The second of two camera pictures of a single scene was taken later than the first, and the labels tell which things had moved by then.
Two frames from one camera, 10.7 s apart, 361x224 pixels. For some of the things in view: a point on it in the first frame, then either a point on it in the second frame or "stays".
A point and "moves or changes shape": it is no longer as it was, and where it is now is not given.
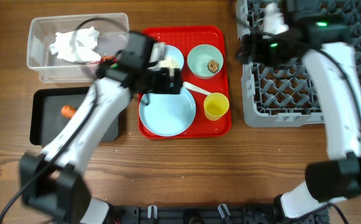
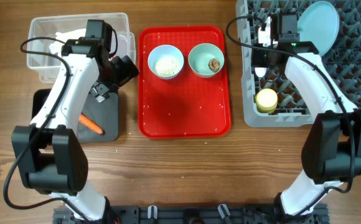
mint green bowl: [198, 57] stays
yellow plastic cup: [215, 106] to [266, 101]
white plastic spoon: [190, 86] to [260, 72]
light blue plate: [168, 114] moves or changes shape
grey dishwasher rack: [284, 95] stays
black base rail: [209, 214] stays
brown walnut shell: [213, 65] stays
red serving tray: [185, 38] stays
